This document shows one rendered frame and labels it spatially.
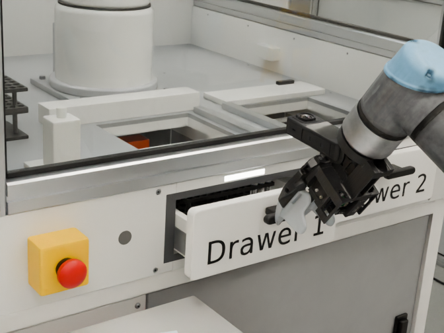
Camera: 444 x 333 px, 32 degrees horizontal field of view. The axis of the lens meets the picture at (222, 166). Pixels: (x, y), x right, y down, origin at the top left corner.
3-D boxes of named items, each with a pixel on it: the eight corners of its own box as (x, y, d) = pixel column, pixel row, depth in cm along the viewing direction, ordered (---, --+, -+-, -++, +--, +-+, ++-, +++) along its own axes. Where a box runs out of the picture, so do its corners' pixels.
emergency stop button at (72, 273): (89, 286, 104) (89, 259, 102) (61, 294, 101) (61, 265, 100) (78, 277, 106) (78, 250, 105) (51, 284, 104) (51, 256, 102)
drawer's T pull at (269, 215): (304, 217, 120) (306, 208, 119) (267, 226, 115) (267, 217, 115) (289, 208, 122) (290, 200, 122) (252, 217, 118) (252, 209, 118)
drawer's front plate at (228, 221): (333, 241, 131) (341, 180, 128) (189, 281, 115) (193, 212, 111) (326, 237, 132) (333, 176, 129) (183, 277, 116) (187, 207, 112)
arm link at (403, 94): (444, 93, 87) (392, 41, 90) (391, 154, 95) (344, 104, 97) (478, 75, 92) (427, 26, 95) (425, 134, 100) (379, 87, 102)
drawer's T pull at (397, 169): (415, 174, 142) (416, 166, 141) (386, 180, 137) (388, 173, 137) (400, 168, 144) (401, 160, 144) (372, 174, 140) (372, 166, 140)
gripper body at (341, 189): (319, 227, 106) (365, 174, 97) (288, 176, 110) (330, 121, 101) (359, 217, 110) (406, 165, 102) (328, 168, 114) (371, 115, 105)
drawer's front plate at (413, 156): (431, 197, 153) (441, 144, 150) (323, 226, 137) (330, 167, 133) (425, 195, 155) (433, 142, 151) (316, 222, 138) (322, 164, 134)
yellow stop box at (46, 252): (92, 287, 107) (92, 239, 104) (42, 300, 103) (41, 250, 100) (74, 272, 111) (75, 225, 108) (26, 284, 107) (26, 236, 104)
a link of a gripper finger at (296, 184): (275, 209, 110) (311, 170, 105) (270, 200, 111) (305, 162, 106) (298, 205, 113) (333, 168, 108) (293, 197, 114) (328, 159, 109)
